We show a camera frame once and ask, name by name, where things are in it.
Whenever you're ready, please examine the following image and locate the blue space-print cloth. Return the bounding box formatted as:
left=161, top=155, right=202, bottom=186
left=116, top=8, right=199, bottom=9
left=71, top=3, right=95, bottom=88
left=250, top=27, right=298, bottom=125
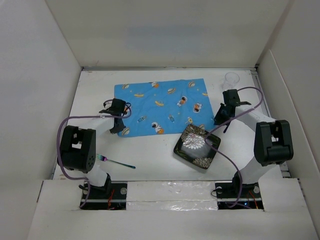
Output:
left=114, top=78, right=214, bottom=138

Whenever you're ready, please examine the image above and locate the black floral square plate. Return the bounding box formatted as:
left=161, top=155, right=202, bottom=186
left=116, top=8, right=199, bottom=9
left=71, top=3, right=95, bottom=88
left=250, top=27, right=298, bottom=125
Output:
left=173, top=124, right=221, bottom=170

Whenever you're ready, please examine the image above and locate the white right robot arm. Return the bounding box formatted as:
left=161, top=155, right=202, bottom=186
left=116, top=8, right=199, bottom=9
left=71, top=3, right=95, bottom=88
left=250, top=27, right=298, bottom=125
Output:
left=214, top=89, right=294, bottom=197

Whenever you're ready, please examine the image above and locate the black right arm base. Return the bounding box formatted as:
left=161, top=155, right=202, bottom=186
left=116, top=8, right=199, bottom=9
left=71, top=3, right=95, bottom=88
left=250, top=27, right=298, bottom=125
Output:
left=210, top=172, right=264, bottom=210

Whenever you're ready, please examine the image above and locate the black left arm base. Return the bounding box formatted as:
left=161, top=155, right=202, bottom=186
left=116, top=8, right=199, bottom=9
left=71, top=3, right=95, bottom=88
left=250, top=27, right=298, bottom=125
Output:
left=78, top=174, right=128, bottom=211

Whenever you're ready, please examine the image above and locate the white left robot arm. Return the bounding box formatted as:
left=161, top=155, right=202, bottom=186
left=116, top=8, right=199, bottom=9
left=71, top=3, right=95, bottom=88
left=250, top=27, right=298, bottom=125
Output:
left=56, top=98, right=132, bottom=199

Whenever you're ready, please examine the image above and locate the clear plastic cup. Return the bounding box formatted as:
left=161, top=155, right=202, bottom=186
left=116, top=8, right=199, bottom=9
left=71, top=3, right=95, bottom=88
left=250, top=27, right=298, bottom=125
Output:
left=221, top=72, right=240, bottom=92

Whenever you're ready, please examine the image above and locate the iridescent fork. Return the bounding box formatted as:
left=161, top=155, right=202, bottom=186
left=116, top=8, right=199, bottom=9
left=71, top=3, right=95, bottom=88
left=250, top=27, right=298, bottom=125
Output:
left=96, top=154, right=136, bottom=169

